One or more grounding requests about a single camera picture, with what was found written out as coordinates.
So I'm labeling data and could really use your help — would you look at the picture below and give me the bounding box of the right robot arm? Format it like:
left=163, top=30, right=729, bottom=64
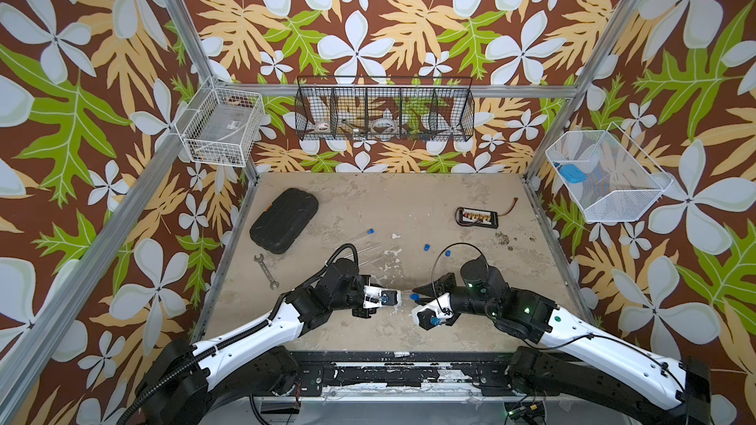
left=411, top=256, right=712, bottom=424

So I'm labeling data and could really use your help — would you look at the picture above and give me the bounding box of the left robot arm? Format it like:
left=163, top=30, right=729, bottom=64
left=118, top=258, right=369, bottom=424

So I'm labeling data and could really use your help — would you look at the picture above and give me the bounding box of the metal wrench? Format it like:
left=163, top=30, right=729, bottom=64
left=254, top=254, right=280, bottom=290

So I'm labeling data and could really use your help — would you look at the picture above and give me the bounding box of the black tool case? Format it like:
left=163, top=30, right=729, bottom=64
left=249, top=188, right=319, bottom=255

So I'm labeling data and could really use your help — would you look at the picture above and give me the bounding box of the blue item in basket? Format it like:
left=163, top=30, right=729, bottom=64
left=557, top=164, right=588, bottom=184

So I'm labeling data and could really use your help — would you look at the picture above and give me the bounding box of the white mesh basket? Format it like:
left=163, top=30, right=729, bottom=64
left=545, top=124, right=673, bottom=223

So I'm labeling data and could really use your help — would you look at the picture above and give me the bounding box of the clear plastic box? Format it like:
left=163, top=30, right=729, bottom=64
left=199, top=105, right=251, bottom=143

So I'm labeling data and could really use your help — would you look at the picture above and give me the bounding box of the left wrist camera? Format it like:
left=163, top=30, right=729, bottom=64
left=362, top=285, right=402, bottom=310

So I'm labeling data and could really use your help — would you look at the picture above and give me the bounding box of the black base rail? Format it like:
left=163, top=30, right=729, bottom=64
left=241, top=347, right=562, bottom=397

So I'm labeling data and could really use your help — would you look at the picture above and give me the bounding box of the black wire basket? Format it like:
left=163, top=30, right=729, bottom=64
left=293, top=76, right=476, bottom=141

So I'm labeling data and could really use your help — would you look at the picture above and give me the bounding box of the white wire basket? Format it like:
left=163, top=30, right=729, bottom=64
left=176, top=87, right=266, bottom=168

